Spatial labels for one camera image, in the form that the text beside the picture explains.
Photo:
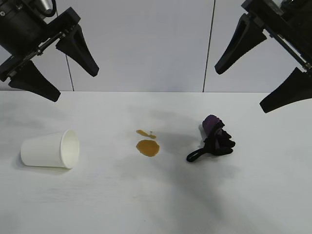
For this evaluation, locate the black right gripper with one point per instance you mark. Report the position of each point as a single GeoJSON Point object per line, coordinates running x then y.
{"type": "Point", "coordinates": [292, 22]}

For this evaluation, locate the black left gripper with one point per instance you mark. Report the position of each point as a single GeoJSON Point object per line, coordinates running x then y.
{"type": "Point", "coordinates": [22, 31]}

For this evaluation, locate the white paper cup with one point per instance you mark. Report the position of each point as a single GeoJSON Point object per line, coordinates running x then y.
{"type": "Point", "coordinates": [41, 151]}

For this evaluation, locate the purple and black cloth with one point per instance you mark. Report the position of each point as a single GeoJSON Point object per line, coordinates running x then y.
{"type": "Point", "coordinates": [217, 143]}

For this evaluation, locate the small brown liquid spill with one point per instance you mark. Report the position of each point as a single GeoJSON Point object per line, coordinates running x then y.
{"type": "Point", "coordinates": [142, 132]}

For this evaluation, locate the large brown liquid spill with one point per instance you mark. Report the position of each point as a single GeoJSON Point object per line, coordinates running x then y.
{"type": "Point", "coordinates": [147, 147]}

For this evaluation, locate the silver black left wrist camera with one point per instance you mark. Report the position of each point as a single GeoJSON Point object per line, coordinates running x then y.
{"type": "Point", "coordinates": [46, 5]}

